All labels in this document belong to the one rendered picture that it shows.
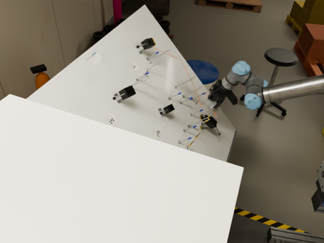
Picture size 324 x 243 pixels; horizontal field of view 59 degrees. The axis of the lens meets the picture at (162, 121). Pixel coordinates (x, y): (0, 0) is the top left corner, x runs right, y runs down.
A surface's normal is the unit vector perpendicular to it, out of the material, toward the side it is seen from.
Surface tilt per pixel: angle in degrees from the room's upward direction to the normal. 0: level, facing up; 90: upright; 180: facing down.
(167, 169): 0
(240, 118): 0
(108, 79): 47
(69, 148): 0
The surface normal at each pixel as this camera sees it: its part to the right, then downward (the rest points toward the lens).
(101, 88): 0.71, -0.31
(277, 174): 0.04, -0.74
